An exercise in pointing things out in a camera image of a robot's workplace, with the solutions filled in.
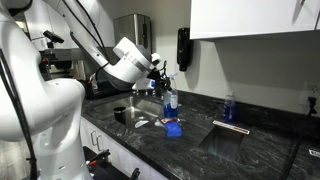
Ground steel paper towel dispenser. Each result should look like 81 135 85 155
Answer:
113 13 152 55

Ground black cable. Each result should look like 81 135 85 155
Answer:
0 49 38 180

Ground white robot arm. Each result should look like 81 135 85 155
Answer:
0 0 160 180

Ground black soap dispenser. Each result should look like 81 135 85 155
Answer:
177 28 193 72

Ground white label strip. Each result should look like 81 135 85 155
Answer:
212 120 250 135

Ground white lower cabinet doors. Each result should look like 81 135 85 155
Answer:
80 118 168 180

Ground stainless steel sink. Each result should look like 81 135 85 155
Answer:
93 96 163 129

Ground blue bottle at backsplash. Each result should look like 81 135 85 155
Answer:
223 92 236 121

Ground orange snack packet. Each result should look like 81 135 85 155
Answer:
160 118 180 124

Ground white upper cabinet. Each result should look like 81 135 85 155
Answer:
190 0 320 39

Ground wall power outlet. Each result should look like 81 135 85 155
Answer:
299 82 320 106

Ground blue sponge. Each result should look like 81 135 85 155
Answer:
165 121 182 137

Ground black cup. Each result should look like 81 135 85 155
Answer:
113 107 126 124

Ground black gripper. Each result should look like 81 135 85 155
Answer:
148 61 172 92

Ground blue dish soap bottle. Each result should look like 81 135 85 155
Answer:
163 74 178 118

